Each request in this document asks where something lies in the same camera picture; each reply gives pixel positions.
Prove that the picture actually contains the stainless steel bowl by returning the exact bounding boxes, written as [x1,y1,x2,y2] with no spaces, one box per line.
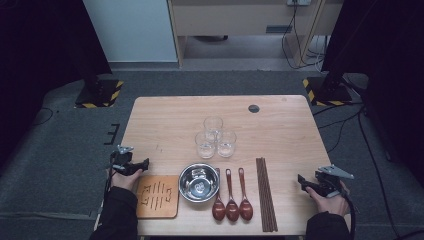
[178,162,221,204]

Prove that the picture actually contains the person's right hand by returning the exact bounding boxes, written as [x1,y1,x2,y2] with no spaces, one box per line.
[305,181,351,218]

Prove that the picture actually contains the black yellow striped stand base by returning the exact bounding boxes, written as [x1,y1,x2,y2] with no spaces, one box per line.
[302,75,354,107]
[74,78,125,109]

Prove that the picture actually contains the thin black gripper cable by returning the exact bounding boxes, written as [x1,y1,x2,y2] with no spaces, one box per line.
[103,151,118,201]

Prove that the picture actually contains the wooden slotted trivet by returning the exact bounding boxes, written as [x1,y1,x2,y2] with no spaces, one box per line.
[135,174,180,220]

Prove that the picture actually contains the black hanging cable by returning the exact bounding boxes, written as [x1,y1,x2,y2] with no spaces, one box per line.
[281,3,326,71]

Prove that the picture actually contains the white cables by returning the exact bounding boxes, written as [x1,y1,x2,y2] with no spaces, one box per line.
[306,36,329,73]

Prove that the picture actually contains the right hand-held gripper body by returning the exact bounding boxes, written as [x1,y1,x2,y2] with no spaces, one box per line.
[314,164,355,198]

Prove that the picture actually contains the clear drinking glass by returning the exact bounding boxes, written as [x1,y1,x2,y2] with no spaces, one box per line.
[203,115,224,141]
[216,129,238,158]
[194,130,218,160]

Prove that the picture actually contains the black curtain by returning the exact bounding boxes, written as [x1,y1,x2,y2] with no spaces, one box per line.
[321,0,424,188]
[0,0,113,168]

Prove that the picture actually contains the reddish brown wooden spoon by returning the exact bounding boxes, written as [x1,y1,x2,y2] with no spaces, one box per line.
[211,167,227,222]
[224,168,240,223]
[237,167,254,222]

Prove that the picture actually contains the beige wooden desk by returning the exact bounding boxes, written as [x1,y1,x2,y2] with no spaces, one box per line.
[167,0,344,68]

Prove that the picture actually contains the black floor cable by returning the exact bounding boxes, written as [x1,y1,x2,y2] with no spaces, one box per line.
[318,111,364,154]
[31,107,54,127]
[357,109,424,239]
[313,102,364,117]

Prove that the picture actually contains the thick black gripper cable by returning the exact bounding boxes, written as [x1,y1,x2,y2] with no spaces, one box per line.
[336,189,357,240]

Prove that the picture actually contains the bundle of brown chopsticks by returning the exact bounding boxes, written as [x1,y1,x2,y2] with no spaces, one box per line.
[255,157,279,233]

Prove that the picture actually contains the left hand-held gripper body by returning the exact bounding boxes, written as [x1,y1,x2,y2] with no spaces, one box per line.
[110,144,143,177]

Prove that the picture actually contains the person's left hand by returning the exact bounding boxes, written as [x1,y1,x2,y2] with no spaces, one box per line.
[109,171,144,192]

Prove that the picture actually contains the white cabinet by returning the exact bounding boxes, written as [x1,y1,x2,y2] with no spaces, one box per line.
[82,0,178,63]

